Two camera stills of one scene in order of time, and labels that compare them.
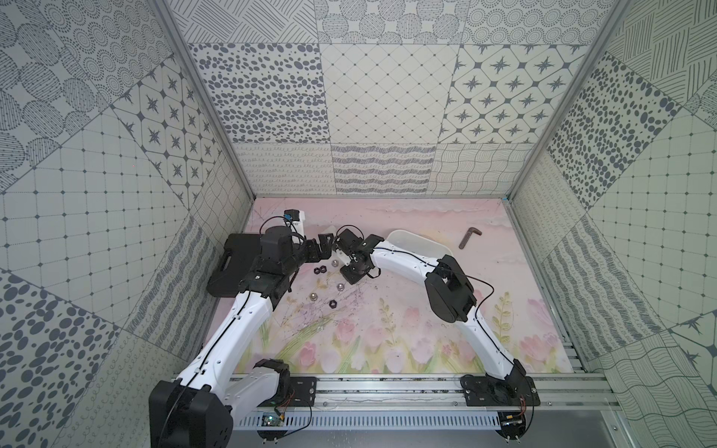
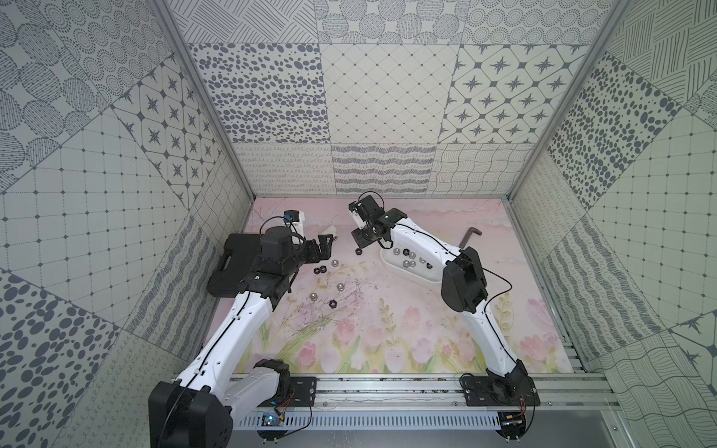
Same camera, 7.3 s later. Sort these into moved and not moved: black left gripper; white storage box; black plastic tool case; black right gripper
Moved: black right gripper
Not moved: white storage box; black plastic tool case; black left gripper
